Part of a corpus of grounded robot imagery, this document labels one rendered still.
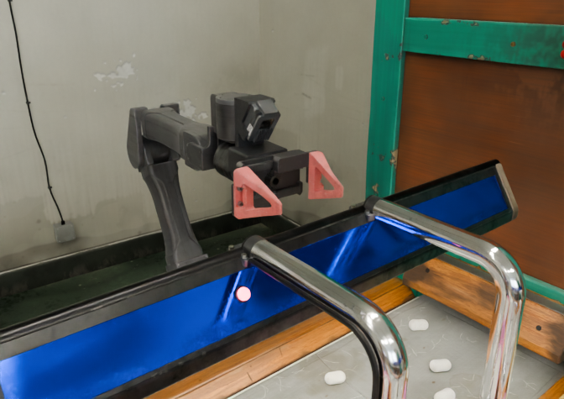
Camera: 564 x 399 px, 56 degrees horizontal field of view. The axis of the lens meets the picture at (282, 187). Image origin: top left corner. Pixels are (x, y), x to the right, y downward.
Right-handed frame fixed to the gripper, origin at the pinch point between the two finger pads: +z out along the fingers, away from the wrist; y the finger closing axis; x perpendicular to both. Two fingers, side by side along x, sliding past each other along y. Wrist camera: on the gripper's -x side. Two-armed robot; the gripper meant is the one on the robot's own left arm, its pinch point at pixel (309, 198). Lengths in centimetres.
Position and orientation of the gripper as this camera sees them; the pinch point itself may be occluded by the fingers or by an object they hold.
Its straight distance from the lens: 67.1
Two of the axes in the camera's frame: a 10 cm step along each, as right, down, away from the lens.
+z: 5.8, 3.0, -7.6
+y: 8.1, -2.0, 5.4
